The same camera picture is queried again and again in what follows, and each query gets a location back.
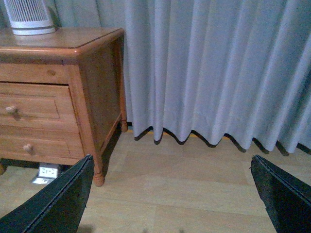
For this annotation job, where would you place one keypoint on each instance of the white floor power socket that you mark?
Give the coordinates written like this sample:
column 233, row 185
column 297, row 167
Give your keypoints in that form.
column 47, row 173

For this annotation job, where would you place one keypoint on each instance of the grey curtain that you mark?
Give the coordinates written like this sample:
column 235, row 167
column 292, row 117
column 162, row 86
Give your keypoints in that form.
column 215, row 67

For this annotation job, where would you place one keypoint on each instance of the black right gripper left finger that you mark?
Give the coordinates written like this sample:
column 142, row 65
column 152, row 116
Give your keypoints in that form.
column 58, row 207

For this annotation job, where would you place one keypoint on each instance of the drawer wooden knob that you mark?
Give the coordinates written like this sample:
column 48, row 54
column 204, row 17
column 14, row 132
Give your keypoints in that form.
column 28, row 148
column 11, row 109

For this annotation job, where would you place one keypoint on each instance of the wooden nightstand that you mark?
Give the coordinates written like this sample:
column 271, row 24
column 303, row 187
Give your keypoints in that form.
column 89, row 62

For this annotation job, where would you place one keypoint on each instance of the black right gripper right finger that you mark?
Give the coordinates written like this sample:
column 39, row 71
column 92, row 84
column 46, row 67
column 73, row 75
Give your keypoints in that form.
column 287, row 199

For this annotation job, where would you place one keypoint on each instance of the white air purifier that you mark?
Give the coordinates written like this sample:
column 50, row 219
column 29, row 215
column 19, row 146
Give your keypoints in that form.
column 29, row 17

